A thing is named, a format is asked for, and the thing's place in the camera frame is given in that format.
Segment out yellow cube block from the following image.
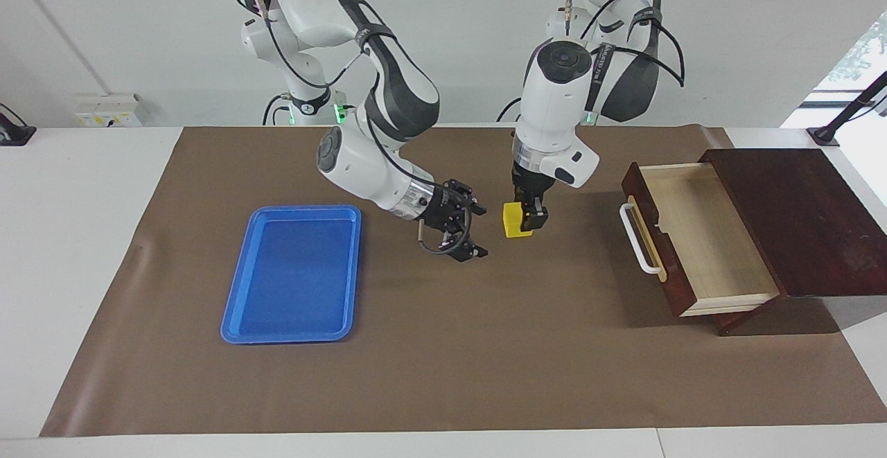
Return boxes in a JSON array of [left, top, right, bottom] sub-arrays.
[[503, 202, 534, 238]]

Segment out wooden drawer with white handle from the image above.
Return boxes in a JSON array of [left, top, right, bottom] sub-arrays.
[[620, 161, 781, 318]]

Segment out dark wooden drawer cabinet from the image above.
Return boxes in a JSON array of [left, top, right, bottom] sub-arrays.
[[700, 148, 887, 337]]

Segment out brown table mat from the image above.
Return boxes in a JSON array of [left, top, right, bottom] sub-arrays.
[[39, 125, 887, 438]]

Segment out blue plastic tray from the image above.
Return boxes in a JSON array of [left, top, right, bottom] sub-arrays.
[[220, 204, 362, 345]]

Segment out bright window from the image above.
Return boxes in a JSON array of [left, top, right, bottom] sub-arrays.
[[814, 11, 887, 95]]

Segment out black stand base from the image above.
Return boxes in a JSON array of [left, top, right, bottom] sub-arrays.
[[0, 103, 37, 147]]

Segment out black right arm base cable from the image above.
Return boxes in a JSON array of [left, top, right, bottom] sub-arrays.
[[262, 93, 292, 126]]

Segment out white wall outlet box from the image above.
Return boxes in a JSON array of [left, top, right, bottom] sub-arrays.
[[75, 94, 143, 128]]

